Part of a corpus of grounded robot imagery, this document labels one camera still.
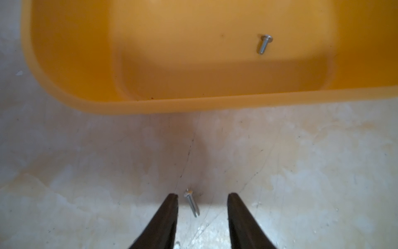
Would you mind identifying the silver screw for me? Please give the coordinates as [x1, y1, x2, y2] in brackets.
[184, 189, 200, 218]
[258, 35, 273, 55]

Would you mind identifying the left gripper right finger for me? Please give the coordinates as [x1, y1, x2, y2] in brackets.
[227, 193, 276, 249]

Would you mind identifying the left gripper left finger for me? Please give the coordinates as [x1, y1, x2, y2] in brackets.
[130, 194, 178, 249]

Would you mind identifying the yellow plastic storage box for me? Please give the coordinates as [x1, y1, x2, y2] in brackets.
[21, 1, 398, 114]

